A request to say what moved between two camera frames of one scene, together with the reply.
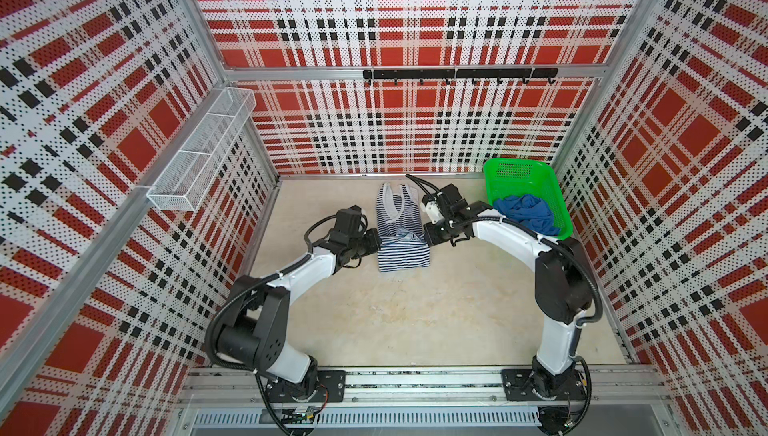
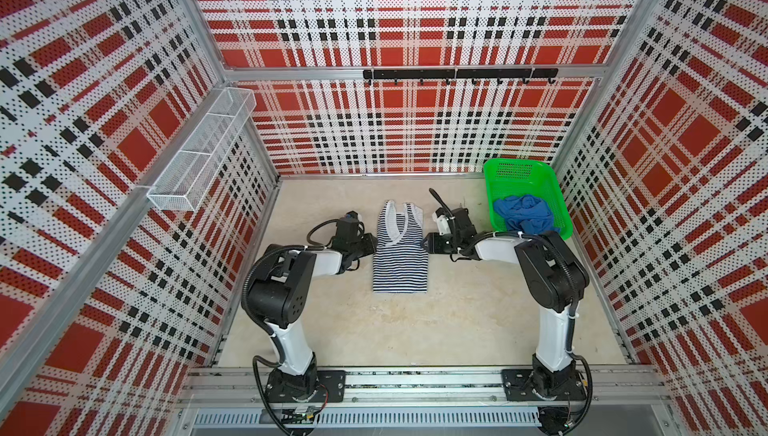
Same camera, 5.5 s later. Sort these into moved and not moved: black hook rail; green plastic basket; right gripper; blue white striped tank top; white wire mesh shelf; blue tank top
Moved: right gripper; blue white striped tank top
Not moved: black hook rail; green plastic basket; white wire mesh shelf; blue tank top
